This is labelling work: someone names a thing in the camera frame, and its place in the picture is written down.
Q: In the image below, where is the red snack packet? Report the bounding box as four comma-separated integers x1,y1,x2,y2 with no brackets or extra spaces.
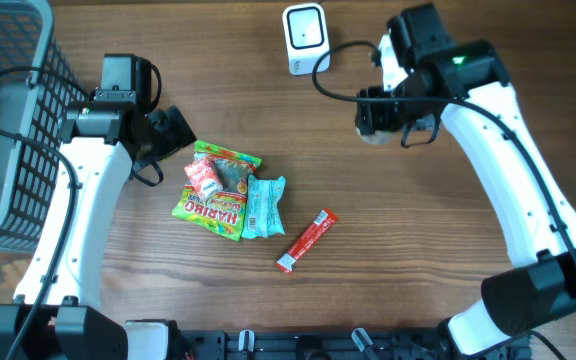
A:
276,208,338,273

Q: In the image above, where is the colourful candy bag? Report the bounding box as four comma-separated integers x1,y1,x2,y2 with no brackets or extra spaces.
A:
172,140,262,241

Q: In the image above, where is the dark grey plastic basket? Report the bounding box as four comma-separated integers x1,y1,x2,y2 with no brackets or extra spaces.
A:
0,1,85,253

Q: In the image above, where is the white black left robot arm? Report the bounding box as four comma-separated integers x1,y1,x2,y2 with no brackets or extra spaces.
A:
0,102,196,359

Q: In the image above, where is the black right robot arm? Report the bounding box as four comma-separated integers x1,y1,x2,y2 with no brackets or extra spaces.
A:
356,36,576,357

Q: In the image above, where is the white barcode scanner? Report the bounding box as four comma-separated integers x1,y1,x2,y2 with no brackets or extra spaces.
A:
282,3,330,76

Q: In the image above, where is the teal snack pouch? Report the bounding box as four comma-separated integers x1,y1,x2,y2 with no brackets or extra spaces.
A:
242,175,286,239

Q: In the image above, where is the small red candy packet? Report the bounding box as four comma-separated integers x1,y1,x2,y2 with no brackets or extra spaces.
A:
184,155,223,201

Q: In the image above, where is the black right camera cable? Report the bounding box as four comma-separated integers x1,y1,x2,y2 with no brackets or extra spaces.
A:
310,40,576,360

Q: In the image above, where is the green lid sauce jar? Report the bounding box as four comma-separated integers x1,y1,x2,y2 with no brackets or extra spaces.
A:
357,130,395,146

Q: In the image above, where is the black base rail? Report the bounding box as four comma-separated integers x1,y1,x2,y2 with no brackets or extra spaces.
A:
86,327,533,360

